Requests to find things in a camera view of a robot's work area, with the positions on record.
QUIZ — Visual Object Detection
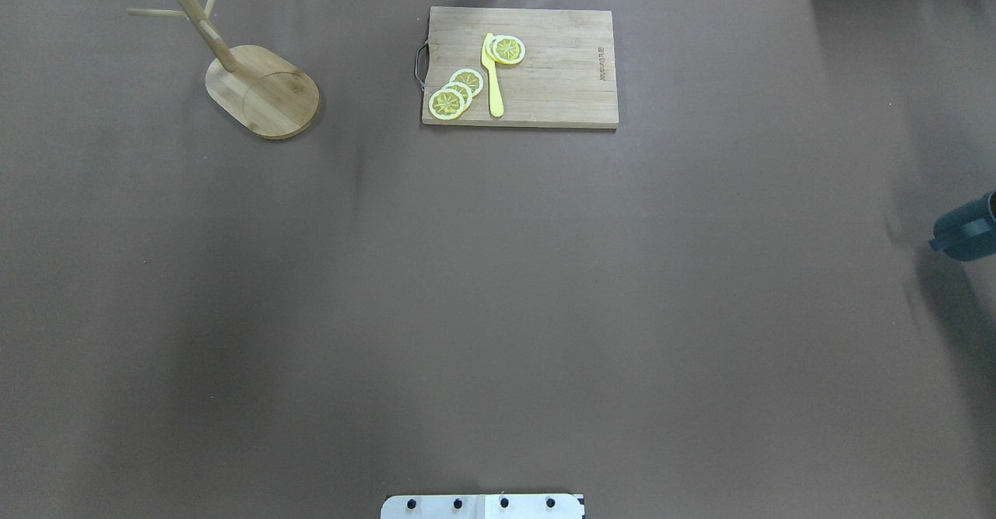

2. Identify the wooden cutting board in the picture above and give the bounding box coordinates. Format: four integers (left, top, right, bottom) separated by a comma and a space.
421, 6, 619, 130

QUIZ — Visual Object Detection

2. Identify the wooden cup rack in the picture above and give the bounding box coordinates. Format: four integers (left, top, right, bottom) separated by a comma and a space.
127, 0, 321, 140

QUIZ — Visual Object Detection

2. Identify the white pedestal column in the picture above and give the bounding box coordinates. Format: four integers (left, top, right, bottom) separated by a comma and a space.
380, 492, 586, 518

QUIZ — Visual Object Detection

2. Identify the dark blue mug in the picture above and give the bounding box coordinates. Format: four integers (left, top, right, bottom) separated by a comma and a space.
928, 190, 995, 261

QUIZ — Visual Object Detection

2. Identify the yellow plastic knife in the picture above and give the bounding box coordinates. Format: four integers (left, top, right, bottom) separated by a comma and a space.
480, 33, 505, 118

